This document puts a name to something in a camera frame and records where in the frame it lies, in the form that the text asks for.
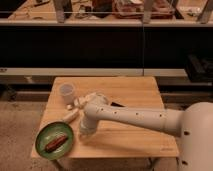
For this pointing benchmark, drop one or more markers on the green ceramic bowl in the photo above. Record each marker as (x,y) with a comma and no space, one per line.
(49,133)

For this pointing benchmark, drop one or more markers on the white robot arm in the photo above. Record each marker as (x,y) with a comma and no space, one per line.
(98,109)

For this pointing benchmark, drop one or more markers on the white robot base body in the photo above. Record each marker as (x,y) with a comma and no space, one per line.
(196,150)

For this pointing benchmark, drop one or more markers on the brown sausage in bowl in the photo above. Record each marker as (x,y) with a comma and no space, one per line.
(56,143)

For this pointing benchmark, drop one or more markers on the black rectangular block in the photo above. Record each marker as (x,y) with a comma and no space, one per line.
(116,104)

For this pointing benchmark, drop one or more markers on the translucent plastic cup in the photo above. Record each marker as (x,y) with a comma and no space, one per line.
(67,92)

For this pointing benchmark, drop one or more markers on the white cylindrical roll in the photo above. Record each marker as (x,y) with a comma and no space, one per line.
(71,115)

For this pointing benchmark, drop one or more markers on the dark box on right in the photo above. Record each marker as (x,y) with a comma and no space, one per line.
(199,69)

